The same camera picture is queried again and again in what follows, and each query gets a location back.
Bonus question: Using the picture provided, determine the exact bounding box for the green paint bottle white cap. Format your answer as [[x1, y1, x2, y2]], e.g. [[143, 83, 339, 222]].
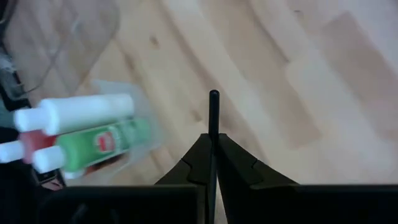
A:
[[32, 117, 152, 174]]

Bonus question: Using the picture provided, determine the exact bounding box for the large red paint bottle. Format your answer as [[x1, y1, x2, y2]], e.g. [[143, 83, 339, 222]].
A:
[[0, 129, 58, 165]]

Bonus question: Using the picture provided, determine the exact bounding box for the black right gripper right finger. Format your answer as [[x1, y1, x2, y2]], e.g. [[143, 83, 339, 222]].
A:
[[217, 133, 398, 224]]

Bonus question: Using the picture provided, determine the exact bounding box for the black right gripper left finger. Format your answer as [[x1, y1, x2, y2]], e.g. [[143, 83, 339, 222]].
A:
[[40, 133, 212, 224]]

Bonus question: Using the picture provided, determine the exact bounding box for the large clear plastic bin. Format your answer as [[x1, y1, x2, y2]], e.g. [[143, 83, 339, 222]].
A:
[[0, 0, 121, 98]]

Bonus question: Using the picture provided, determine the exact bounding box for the small clear plastic bin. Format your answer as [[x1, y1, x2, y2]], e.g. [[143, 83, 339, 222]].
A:
[[60, 79, 164, 187]]

